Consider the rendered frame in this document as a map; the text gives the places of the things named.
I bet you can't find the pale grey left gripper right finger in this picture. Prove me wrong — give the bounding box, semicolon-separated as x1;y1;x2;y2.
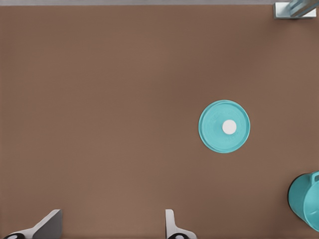
165;209;197;239

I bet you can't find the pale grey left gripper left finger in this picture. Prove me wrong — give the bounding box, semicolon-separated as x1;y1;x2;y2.
1;209;63;239

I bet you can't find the teal pot lid white knob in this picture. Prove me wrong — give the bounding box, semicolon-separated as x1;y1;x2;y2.
198;100;251;154

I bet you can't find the teal pot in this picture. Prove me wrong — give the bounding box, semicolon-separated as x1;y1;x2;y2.
288;170;319;232

